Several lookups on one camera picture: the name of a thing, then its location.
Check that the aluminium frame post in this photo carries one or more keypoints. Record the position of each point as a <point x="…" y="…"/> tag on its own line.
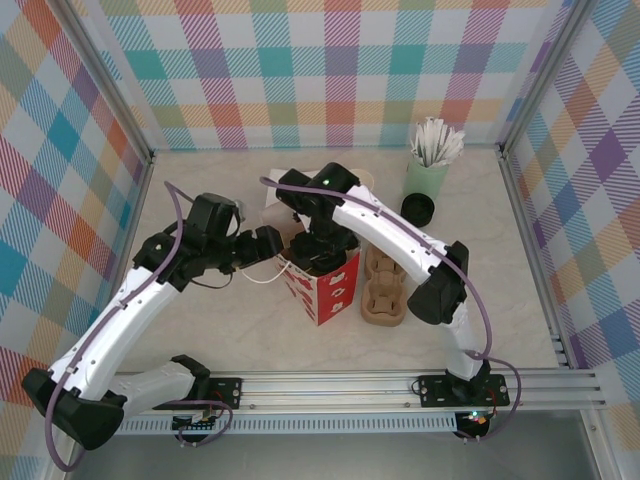
<point x="110" y="85"/>
<point x="545" y="75"/>

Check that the mint green holder cup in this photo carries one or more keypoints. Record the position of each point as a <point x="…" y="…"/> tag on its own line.
<point x="425" y="180"/>

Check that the white red apple paper bag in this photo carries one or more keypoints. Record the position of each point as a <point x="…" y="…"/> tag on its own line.
<point x="335" y="295"/>

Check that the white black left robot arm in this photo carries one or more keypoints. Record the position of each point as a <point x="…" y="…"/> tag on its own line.
<point x="100" y="340"/>

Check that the aluminium right frame post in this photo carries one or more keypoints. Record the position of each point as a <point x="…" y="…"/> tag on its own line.
<point x="545" y="75"/>

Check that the brown pulp cup carrier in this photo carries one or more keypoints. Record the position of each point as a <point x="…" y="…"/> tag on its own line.
<point x="380" y="322"/>
<point x="382" y="295"/>

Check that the circuit board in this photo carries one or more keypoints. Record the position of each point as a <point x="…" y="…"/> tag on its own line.
<point x="477" y="419"/>
<point x="197" y="422"/>

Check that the aluminium left frame post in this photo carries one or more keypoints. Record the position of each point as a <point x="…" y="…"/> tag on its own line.
<point x="110" y="85"/>

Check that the black plastic cup lid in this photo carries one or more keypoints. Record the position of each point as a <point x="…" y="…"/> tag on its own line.
<point x="419" y="210"/>

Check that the right circuit board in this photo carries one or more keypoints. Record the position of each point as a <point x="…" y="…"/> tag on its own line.
<point x="477" y="419"/>

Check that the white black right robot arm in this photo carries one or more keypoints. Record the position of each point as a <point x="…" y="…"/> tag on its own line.
<point x="390" y="225"/>

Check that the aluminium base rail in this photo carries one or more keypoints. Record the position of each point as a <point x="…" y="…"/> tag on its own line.
<point x="325" y="390"/>

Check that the left circuit board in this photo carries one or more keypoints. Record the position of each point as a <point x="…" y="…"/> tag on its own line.
<point x="197" y="422"/>

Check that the aluminium side rail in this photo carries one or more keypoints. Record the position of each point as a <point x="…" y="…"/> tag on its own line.
<point x="535" y="260"/>

